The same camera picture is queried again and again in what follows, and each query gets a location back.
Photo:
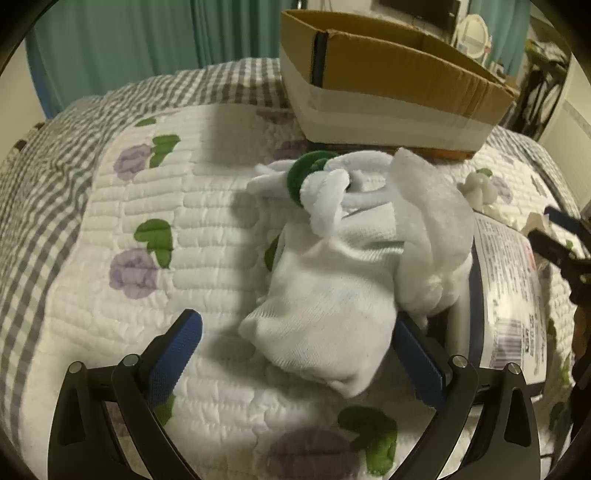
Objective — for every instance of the green rolled sock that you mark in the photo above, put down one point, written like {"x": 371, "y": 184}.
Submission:
{"x": 318, "y": 189}

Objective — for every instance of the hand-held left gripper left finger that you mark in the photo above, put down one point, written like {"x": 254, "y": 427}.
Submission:
{"x": 174, "y": 357}

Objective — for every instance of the brown cardboard box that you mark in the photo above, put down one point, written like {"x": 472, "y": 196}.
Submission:
{"x": 392, "y": 87}

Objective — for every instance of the white round mirror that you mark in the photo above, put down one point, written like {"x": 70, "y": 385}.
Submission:
{"x": 472, "y": 33}

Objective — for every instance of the white floral quilted blanket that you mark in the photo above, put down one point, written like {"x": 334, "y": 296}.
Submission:
{"x": 207, "y": 230}

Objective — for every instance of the white fluffy plush cloth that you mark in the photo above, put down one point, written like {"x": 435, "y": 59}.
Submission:
{"x": 434, "y": 221}

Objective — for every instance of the dark metal rack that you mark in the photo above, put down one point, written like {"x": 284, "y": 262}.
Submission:
{"x": 540, "y": 92}

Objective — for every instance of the dark screen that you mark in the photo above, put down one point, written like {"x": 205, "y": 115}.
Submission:
{"x": 420, "y": 10}

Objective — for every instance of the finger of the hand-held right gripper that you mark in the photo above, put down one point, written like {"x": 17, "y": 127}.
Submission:
{"x": 561, "y": 219}
{"x": 554, "y": 248}

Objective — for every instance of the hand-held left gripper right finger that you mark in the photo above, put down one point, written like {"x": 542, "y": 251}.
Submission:
{"x": 421, "y": 365}

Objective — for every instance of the teal curtain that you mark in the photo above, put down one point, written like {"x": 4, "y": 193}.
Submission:
{"x": 138, "y": 41}

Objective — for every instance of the plastic package with printed label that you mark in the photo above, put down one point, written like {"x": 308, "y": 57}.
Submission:
{"x": 503, "y": 286}

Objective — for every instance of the floral quilted bedspread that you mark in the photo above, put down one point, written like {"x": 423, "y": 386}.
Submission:
{"x": 46, "y": 207}

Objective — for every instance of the white sock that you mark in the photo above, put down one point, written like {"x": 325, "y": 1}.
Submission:
{"x": 323, "y": 314}

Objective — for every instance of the small white knotted toy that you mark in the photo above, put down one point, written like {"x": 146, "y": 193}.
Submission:
{"x": 480, "y": 185}

